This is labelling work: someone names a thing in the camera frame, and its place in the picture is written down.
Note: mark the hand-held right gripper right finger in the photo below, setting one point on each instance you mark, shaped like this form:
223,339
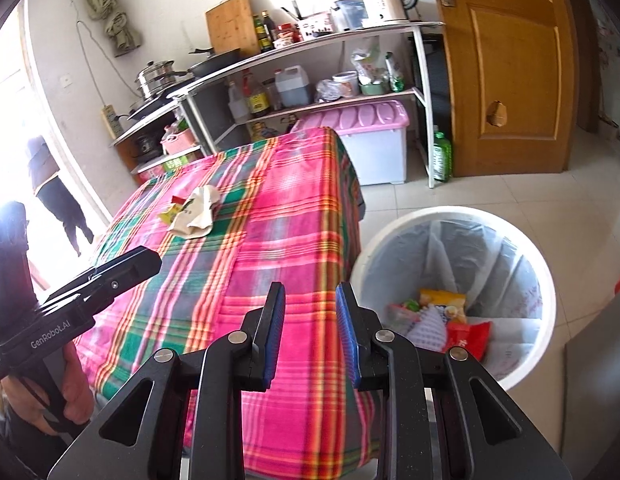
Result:
347,335

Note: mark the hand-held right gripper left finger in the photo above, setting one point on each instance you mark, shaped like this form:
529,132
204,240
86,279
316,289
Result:
275,335

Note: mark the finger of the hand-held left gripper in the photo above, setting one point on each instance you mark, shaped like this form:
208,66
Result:
125,267

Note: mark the green snack packet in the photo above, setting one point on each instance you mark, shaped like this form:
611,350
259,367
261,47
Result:
409,305

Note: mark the small yellow wrapper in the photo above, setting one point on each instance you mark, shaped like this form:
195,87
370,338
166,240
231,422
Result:
171,212

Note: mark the white foam fruit net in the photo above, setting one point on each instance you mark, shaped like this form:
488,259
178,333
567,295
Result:
427,330

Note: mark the yellow snack bag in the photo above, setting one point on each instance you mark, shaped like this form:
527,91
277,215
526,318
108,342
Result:
442,302

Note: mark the red snack packet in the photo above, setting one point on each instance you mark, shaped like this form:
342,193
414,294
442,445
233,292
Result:
467,340

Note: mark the white trash bin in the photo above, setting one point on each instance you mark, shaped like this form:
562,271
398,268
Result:
509,225

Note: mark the person's left hand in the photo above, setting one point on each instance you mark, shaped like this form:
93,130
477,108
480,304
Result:
76,390

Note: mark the plaid tablecloth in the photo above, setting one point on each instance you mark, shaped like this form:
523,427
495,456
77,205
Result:
280,220

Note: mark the pink woven basket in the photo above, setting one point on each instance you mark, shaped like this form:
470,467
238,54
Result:
180,142

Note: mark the beige power strip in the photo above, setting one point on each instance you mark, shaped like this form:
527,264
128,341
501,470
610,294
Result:
111,121

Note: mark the black induction cooker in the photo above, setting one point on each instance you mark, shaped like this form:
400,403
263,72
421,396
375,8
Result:
150,106

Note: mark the steel steamer pot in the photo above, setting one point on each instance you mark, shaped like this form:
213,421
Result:
157,79

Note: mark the green plastic bottle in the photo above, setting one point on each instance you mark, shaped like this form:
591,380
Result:
441,157

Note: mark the pink-lidded storage box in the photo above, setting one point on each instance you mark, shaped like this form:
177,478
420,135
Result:
370,135

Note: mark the cooking oil bottle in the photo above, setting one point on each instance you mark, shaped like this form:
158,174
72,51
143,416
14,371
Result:
257,97

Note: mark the black frying pan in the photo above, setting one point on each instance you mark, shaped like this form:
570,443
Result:
217,62

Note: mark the white plastic jug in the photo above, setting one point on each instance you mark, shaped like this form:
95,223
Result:
292,87

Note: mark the green hanging cloth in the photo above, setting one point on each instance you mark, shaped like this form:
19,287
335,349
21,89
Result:
112,5

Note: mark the wooden cutting board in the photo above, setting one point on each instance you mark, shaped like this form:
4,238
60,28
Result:
232,25

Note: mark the dark sauce bottles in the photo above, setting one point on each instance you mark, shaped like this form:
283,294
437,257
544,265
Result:
265,30

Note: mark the red-lidded jars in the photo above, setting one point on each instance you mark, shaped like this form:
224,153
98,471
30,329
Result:
289,32

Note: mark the white metal shelf rack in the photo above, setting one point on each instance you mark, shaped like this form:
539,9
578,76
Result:
310,45

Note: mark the pink utensil holder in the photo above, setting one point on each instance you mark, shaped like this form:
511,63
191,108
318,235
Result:
315,22

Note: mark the wooden door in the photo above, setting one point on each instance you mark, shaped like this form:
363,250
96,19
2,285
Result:
509,70

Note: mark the clear plastic container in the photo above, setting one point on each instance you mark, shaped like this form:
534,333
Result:
347,10

